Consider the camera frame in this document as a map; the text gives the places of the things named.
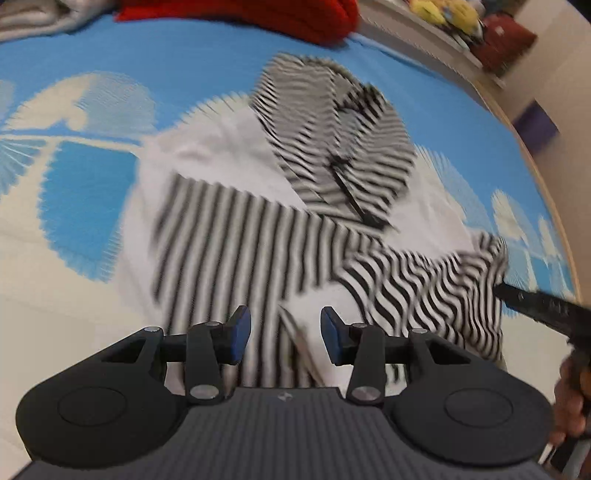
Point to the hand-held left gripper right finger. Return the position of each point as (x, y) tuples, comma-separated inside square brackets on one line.
[(332, 334)]

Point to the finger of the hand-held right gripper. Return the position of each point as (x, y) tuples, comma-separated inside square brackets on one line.
[(531, 302)]

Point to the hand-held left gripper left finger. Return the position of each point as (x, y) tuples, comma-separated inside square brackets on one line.
[(239, 334)]

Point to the black white striped hoodie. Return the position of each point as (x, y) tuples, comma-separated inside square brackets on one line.
[(240, 230)]

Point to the person's right hand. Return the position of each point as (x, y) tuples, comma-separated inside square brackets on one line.
[(567, 406)]

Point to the purple box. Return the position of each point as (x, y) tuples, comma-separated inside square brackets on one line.
[(535, 127)]

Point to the dark red bag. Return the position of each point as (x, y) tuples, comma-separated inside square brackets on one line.
[(503, 41)]

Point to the blue cream patterned bed mat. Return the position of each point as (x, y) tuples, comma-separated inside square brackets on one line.
[(184, 60)]

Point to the yellow plush toys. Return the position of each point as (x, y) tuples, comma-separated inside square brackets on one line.
[(443, 11)]

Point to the red knitted blanket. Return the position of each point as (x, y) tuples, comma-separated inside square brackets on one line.
[(240, 16)]

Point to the grey cloth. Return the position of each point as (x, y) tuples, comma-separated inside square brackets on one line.
[(41, 16)]

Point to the wooden bed frame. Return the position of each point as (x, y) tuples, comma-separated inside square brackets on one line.
[(461, 64)]

